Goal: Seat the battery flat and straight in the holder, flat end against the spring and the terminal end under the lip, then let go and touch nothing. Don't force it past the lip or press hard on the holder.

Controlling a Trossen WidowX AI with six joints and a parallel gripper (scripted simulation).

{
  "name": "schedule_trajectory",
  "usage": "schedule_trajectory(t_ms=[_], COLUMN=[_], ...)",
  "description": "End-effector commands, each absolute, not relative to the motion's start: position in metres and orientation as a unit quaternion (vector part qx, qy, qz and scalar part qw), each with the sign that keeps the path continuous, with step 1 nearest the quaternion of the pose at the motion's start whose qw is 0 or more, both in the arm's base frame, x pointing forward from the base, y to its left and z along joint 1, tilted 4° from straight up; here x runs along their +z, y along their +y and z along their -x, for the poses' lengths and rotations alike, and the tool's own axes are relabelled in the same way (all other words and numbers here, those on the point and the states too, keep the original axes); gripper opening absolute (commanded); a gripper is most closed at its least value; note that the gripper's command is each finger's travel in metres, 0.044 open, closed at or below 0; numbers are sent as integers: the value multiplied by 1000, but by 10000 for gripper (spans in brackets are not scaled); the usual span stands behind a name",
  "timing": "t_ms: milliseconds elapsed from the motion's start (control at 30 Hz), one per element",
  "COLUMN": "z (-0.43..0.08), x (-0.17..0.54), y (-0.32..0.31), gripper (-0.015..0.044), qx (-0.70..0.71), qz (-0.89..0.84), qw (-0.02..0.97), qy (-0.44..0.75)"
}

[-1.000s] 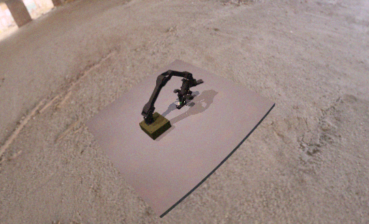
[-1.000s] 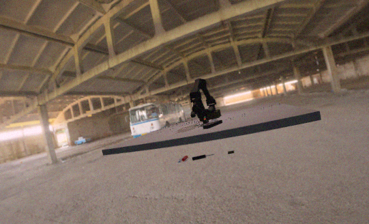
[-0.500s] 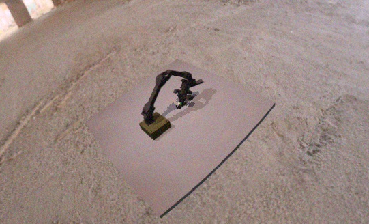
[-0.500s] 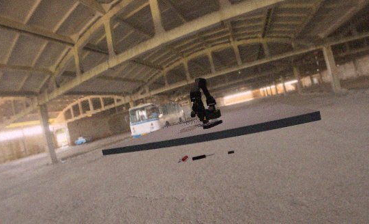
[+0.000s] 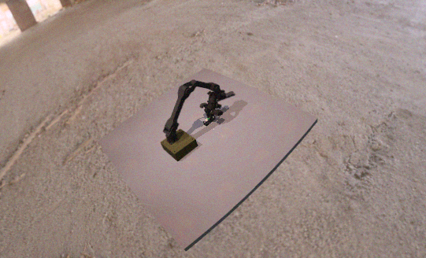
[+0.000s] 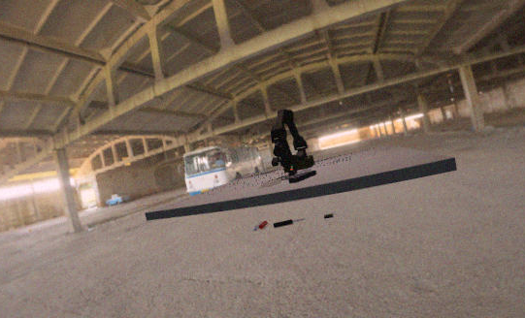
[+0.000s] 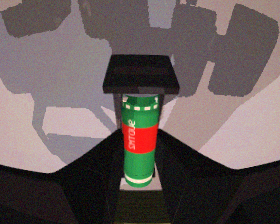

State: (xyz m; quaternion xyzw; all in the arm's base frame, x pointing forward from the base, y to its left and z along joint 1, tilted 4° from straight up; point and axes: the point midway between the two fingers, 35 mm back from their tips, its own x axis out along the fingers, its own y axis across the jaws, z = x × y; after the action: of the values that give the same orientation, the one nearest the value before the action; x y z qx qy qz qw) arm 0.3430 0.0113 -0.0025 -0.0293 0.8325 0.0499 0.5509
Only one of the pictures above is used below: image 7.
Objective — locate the green and red battery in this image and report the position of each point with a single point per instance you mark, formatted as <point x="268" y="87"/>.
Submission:
<point x="140" y="117"/>

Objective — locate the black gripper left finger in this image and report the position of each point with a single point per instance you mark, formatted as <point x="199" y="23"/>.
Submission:
<point x="83" y="192"/>

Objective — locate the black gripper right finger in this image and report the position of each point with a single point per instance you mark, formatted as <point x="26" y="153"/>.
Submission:
<point x="198" y="190"/>

